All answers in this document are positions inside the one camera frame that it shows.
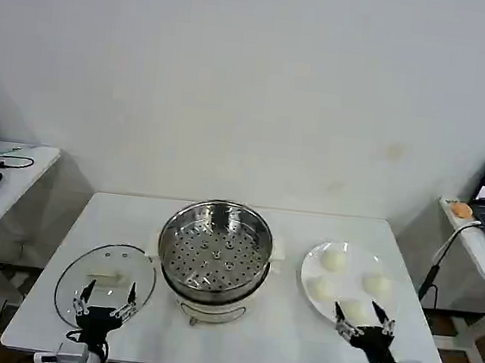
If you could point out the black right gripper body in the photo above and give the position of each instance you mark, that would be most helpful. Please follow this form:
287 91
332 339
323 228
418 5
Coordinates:
375 345

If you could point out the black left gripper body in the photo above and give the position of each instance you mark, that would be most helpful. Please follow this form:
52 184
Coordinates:
97 324

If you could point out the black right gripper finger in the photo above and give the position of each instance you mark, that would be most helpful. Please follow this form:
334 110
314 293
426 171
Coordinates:
387 327
344 327

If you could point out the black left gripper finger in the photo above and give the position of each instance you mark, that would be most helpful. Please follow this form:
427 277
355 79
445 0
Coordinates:
82 301
130 304

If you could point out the white steamed bun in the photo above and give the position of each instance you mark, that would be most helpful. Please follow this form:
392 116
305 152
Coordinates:
377 284
333 260
355 311
321 288

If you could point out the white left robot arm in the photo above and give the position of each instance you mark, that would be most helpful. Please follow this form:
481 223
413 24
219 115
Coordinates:
76 361

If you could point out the round glass lid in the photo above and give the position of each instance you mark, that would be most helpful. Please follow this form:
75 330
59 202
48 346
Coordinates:
86 269

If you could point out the white round plate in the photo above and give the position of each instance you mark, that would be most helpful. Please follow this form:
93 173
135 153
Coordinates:
355 263

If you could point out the white electric cooker pot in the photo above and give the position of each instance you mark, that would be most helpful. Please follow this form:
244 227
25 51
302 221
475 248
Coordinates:
211 311

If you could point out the perforated steel steamer basket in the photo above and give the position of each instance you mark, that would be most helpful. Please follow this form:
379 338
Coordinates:
215 252

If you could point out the white side table with laptop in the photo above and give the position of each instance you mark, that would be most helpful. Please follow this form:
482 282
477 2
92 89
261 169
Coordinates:
478 254

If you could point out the white side table with mouse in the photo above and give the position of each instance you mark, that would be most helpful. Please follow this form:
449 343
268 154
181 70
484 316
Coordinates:
16 184

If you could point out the orange round object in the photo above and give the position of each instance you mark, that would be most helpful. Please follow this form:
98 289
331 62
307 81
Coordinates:
461 210

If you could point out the green pen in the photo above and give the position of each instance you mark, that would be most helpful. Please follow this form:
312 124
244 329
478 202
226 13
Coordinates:
9 149

